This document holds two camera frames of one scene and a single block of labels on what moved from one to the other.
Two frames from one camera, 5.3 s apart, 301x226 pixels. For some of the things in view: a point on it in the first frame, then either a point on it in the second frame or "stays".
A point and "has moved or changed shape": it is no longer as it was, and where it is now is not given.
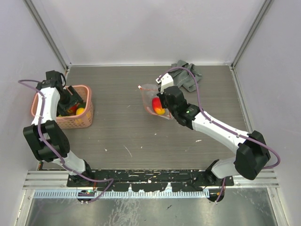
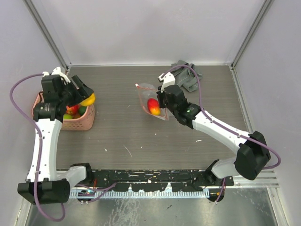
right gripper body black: [164, 103] stays
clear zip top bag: [149, 92] has moved or changed shape
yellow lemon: [79, 111] -> [89, 101]
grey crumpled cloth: [183, 77] stays
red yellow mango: [156, 106] has moved or changed shape
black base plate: [149, 179] stays
